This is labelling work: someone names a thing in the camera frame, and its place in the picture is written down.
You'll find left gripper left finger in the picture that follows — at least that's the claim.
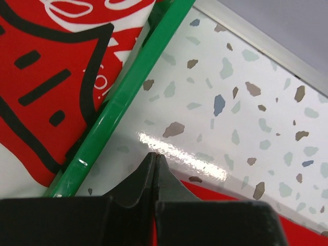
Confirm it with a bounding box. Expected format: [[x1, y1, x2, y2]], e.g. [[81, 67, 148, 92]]
[[1, 153, 156, 245]]

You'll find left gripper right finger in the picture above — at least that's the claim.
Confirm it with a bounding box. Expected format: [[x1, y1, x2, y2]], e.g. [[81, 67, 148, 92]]
[[154, 155, 288, 245]]

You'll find white t shirt red print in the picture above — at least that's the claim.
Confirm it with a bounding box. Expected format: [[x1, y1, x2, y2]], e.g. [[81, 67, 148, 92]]
[[1, 1, 155, 198]]

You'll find green plastic bin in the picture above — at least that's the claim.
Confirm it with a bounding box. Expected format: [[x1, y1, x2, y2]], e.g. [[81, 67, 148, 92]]
[[44, 1, 194, 197]]

